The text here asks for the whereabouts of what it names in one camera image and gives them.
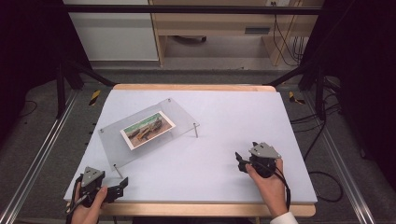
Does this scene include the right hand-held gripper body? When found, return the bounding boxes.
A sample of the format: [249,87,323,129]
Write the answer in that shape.
[248,141,282,179]

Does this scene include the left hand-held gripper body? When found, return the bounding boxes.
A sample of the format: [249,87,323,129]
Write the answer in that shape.
[74,166,110,208]

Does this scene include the landscape photo with white border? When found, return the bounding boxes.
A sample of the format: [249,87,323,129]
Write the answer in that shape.
[120,110,177,151]

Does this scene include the clear acrylic photo frame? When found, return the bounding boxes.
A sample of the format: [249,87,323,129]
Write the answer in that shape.
[97,97,201,179]

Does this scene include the person's right hand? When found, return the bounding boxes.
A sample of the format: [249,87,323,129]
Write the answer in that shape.
[245,158,290,207]

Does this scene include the person's left hand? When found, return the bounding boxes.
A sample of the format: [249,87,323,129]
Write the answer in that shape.
[70,186,108,224]

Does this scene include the yellow black floor tape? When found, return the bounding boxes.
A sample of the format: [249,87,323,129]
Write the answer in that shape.
[288,91,306,105]
[88,89,103,107]

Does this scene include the black metal stand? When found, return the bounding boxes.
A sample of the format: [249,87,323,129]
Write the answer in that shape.
[55,59,117,119]
[263,61,329,121]

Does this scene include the black curtain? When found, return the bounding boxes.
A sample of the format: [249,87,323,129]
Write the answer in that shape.
[297,0,396,190]
[0,0,92,150]

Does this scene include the wooden desk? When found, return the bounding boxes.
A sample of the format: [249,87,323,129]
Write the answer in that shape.
[148,0,325,68]

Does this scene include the white cabinet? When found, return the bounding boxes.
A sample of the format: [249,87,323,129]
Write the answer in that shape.
[62,0,160,62]

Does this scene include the black horizontal bar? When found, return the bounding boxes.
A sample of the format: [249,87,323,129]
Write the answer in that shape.
[62,4,323,15]

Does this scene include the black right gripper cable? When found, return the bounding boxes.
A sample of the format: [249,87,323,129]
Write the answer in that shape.
[264,162,292,213]

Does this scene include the aluminium floor rail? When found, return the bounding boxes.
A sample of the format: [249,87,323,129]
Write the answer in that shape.
[302,91,378,224]
[0,90,79,224]

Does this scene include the thin black floor cable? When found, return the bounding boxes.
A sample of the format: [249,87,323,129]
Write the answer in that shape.
[18,99,39,119]

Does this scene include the black hanging cables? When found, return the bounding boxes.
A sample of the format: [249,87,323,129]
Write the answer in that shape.
[270,0,310,67]

